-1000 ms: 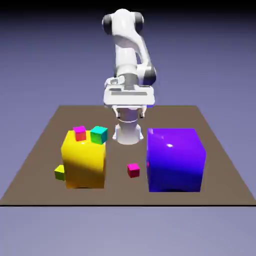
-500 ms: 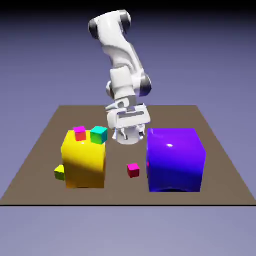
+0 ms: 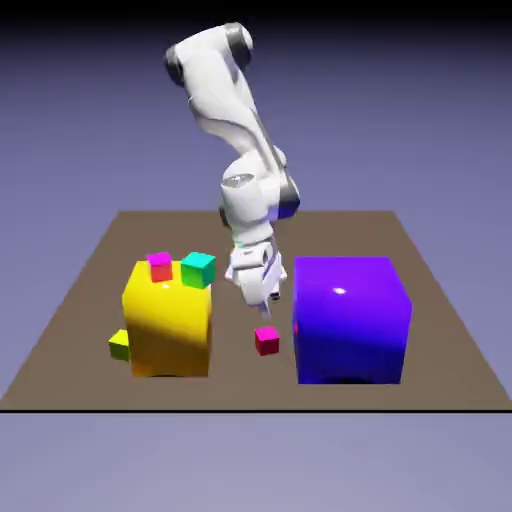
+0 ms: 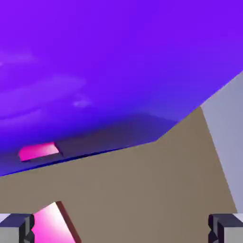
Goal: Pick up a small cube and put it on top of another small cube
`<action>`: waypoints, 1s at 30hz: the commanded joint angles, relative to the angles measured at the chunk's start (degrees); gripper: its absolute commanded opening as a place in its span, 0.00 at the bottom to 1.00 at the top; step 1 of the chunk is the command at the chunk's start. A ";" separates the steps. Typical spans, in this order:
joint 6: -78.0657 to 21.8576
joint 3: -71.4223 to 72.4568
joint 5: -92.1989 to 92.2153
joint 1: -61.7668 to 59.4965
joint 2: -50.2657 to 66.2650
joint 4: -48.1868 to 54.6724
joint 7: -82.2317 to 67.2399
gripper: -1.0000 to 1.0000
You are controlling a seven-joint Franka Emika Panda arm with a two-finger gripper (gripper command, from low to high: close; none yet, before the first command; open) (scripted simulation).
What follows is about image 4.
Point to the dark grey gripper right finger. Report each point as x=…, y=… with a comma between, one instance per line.
x=227, y=222

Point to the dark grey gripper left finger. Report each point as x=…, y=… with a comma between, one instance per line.
x=13, y=222

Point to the small pink cube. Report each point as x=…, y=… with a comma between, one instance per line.
x=51, y=226
x=39, y=151

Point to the large grey box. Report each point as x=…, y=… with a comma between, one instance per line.
x=227, y=136

